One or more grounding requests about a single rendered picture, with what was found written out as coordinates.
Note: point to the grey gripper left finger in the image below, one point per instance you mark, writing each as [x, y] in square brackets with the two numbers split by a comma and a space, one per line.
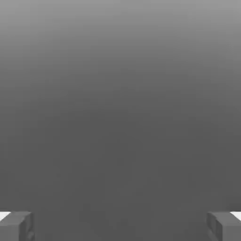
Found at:
[15, 226]

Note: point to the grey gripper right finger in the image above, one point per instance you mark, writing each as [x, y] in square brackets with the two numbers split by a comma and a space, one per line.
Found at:
[226, 226]

